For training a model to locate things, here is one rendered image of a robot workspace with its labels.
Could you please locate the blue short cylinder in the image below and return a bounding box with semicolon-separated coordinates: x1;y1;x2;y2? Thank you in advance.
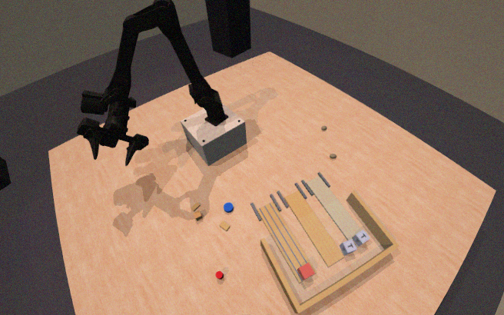
223;202;234;213

